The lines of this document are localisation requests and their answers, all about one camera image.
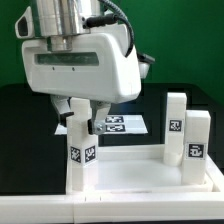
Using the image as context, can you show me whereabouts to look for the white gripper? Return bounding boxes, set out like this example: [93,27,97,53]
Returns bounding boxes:
[22,25,141,135]

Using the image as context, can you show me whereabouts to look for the white square desk top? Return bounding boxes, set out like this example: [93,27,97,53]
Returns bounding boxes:
[64,143,216,194]

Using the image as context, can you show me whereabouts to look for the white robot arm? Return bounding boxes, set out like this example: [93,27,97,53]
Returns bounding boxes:
[15,0,141,135]

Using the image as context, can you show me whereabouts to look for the white fiducial marker sheet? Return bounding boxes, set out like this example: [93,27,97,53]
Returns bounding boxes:
[54,114,149,136]

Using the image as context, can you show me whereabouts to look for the white L-shaped fence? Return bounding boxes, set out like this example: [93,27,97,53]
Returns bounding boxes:
[0,159,224,224]

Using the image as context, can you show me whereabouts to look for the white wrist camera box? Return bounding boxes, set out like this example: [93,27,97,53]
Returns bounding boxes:
[15,6,34,39]

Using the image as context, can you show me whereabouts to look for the black cables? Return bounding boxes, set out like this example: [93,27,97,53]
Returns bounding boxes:
[84,0,136,58]

